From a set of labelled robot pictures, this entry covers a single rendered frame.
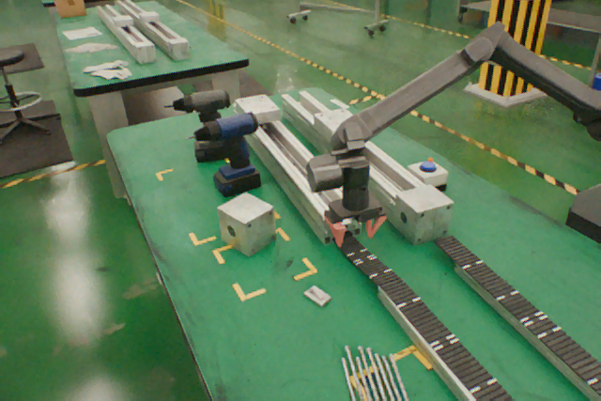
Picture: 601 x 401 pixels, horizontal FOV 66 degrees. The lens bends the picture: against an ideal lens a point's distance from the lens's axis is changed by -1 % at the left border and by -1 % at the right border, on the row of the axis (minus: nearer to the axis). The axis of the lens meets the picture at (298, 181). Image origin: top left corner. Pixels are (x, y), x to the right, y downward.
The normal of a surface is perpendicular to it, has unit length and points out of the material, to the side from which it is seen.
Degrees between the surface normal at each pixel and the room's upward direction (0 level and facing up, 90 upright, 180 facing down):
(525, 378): 0
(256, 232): 90
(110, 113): 90
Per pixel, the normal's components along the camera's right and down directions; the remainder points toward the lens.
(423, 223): 0.37, 0.45
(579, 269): -0.04, -0.86
